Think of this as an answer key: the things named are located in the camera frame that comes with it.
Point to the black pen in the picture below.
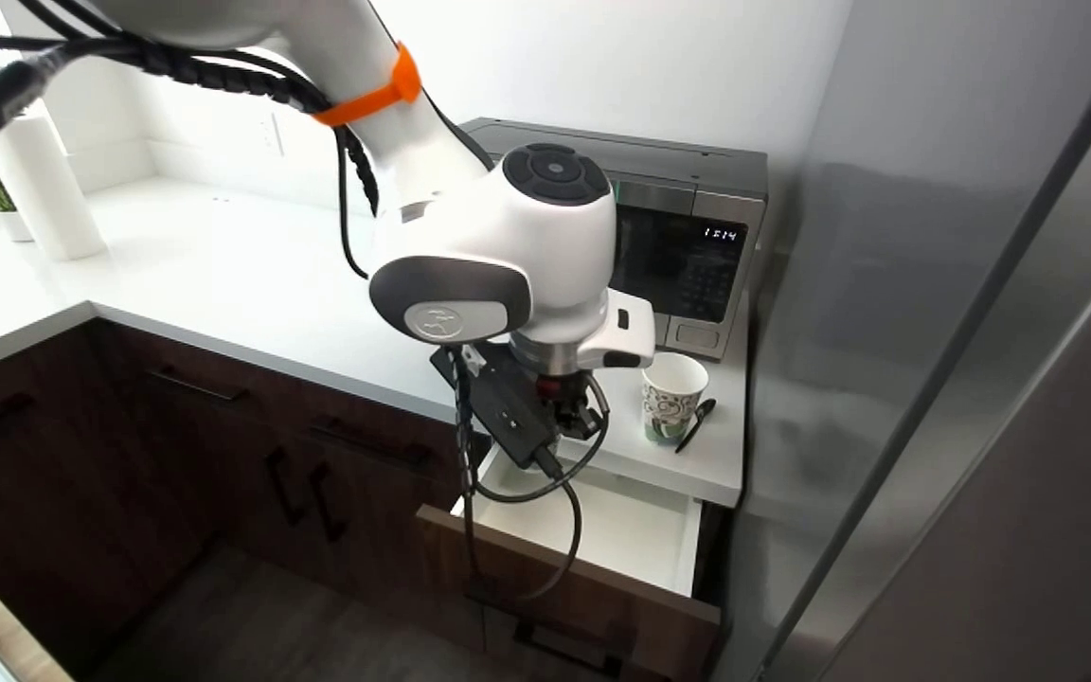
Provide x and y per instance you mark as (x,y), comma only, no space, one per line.
(700,419)

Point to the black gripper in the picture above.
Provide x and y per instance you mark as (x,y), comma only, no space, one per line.
(566,389)

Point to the white paper towel roll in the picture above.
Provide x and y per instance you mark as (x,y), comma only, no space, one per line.
(46,191)

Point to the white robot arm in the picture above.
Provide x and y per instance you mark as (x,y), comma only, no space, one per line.
(499,262)

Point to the patterned paper cup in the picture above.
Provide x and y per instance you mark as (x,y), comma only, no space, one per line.
(671,394)

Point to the dark wood cabinet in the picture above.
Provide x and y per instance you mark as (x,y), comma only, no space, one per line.
(128,456)

